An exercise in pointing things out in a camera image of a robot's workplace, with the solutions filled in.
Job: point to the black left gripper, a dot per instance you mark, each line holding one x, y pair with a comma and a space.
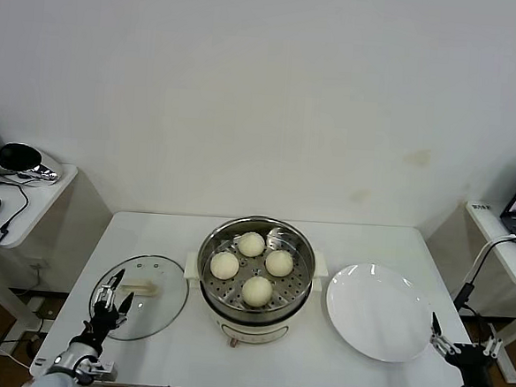
103, 322

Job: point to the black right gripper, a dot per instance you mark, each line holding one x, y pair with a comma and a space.
472, 363

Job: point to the white steamed baozi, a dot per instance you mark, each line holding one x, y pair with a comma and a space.
251, 245
256, 291
224, 265
279, 263

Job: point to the perforated steel steamer basket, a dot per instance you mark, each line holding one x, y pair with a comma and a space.
286, 293

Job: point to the round white plate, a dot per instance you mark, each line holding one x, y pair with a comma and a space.
378, 312

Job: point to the white side table with headset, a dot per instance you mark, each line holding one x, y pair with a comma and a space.
39, 213

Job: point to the cream electric cooker base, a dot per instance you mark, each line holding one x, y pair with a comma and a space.
248, 330

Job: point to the shiny chrome headset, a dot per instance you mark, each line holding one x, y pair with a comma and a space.
21, 161

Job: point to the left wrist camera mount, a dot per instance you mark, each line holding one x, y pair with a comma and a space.
104, 367

